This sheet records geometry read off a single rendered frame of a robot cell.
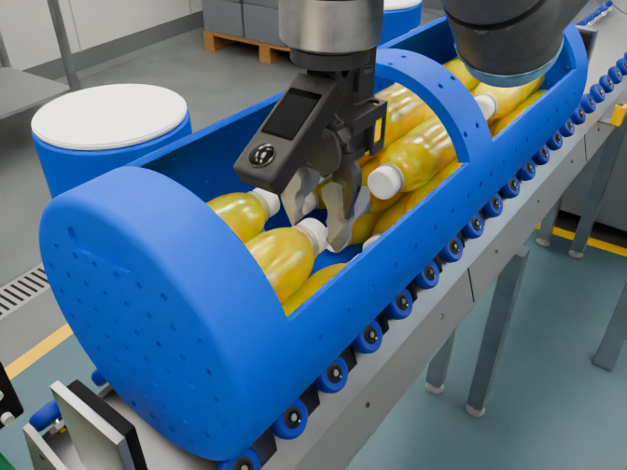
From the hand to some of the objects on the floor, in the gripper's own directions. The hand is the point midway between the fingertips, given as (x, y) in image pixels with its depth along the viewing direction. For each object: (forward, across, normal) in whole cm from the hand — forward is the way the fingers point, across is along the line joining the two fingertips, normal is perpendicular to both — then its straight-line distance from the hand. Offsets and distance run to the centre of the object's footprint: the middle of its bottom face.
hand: (313, 235), depth 61 cm
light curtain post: (+111, -29, -123) cm, 169 cm away
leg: (+112, -3, -79) cm, 137 cm away
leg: (+112, +11, -79) cm, 137 cm away
